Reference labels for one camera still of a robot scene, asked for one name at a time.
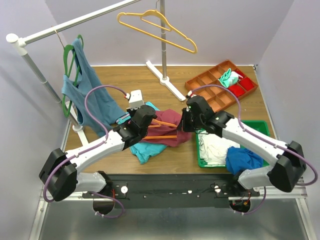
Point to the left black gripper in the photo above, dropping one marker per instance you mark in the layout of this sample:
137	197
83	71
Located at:
131	110

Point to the royal blue cloth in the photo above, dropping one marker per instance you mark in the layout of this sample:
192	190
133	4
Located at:
240	159

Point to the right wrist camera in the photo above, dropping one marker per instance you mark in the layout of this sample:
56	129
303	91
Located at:
190	94

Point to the maroon tank top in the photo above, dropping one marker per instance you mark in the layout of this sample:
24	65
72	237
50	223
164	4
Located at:
173	117

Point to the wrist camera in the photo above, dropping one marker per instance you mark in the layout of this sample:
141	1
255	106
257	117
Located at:
190	94
135	99

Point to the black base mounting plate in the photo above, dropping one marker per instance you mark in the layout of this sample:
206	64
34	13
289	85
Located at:
151	191

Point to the white cloth in bin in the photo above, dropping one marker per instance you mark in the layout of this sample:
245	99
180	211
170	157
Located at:
213	149

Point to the white clothes rack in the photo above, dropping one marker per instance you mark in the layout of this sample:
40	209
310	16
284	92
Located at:
87	78

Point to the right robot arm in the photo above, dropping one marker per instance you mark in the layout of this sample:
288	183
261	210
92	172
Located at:
285	164

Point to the turquoise folded shirt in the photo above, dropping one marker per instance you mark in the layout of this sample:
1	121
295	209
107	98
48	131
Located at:
143	150

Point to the red cloth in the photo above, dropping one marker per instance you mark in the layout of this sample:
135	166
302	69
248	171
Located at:
242	87

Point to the green hanger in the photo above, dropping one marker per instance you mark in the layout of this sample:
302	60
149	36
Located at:
67	72

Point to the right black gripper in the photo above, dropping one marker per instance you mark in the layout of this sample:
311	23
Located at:
183	124

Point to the yellow hanger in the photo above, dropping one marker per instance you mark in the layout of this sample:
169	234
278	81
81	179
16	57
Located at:
164	25

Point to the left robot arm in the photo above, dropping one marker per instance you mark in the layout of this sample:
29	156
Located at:
62	173

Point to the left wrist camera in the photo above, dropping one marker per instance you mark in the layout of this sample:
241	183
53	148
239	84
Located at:
135	99

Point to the mint green cloth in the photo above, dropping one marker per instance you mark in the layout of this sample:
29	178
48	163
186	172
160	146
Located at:
229	78

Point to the orange hanger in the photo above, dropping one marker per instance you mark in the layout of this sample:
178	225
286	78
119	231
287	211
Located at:
160	134

